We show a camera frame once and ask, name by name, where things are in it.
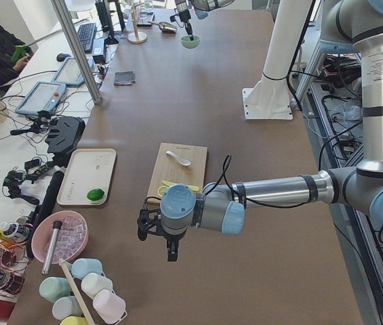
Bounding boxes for wooden cutting board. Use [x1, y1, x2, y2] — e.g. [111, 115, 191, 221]
[147, 143, 207, 198]

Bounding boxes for metal scoop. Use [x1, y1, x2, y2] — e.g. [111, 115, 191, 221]
[149, 21, 178, 34]

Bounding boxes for pastel white cup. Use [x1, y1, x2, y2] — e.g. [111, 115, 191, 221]
[81, 273, 113, 299]

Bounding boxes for white pedestal column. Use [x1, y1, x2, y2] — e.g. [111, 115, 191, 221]
[243, 0, 315, 120]

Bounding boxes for pastel blue cup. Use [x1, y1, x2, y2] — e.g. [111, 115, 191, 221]
[71, 258, 103, 280]

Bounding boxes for metal muddler tube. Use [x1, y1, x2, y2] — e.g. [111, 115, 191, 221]
[41, 221, 62, 276]

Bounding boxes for pastel green cup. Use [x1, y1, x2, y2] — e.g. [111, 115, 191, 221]
[39, 277, 71, 303]

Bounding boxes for light green bowl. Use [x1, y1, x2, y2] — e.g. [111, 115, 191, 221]
[180, 35, 200, 49]

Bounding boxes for black keyboard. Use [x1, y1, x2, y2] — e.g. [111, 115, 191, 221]
[77, 22, 97, 53]

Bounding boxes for yellow plastic knife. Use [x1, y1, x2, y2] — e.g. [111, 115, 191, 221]
[161, 179, 201, 192]

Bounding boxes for wooden mug tree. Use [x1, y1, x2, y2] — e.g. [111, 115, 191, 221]
[127, 4, 148, 44]

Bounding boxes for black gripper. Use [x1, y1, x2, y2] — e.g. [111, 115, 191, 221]
[178, 9, 193, 38]
[163, 232, 185, 262]

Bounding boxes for pink bowl with ice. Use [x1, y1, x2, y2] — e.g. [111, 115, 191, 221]
[31, 211, 89, 264]

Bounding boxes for blue teach pendant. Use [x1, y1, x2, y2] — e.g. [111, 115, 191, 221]
[15, 82, 66, 116]
[52, 57, 84, 87]

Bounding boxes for green lime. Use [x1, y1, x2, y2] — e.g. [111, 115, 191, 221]
[86, 188, 105, 202]

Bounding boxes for cream rabbit tray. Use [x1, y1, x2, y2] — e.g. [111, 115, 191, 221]
[56, 148, 117, 207]

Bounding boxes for white ceramic spoon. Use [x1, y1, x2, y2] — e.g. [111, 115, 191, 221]
[165, 150, 191, 167]

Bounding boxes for pastel pink cup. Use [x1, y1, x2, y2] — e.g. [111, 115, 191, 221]
[93, 290, 127, 324]

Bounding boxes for grey folded cloth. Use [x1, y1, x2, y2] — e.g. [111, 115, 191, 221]
[113, 71, 136, 86]

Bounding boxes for lemon slice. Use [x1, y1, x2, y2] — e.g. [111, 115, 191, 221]
[157, 186, 167, 198]

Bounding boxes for aluminium frame post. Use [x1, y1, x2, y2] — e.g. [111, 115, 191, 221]
[51, 0, 102, 104]

